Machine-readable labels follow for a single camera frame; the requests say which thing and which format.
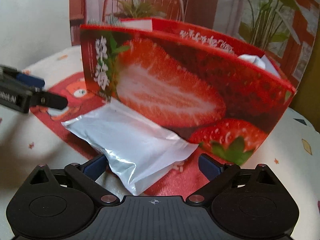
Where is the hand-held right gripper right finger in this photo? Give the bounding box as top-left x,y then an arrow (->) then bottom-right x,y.
185,154 -> 283,207

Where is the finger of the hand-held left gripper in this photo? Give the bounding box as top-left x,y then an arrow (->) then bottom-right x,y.
30,90 -> 68,110
15,72 -> 46,87

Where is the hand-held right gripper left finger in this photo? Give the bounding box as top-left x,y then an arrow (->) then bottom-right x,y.
29,154 -> 120,207

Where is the silver foil bag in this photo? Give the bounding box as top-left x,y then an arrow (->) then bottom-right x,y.
61,99 -> 199,197

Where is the red strawberry print cardboard box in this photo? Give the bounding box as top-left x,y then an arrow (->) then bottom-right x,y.
80,17 -> 297,167

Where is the white marble pattern board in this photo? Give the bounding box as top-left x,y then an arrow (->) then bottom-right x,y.
0,0 -> 72,70

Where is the white cartoon print mat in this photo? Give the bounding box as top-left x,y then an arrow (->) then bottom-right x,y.
0,46 -> 320,240

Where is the white crumpled plastic bag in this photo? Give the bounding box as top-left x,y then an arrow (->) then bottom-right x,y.
237,54 -> 267,69

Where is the printed room scene backdrop cloth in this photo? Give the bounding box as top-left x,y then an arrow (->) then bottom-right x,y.
69,0 -> 320,88

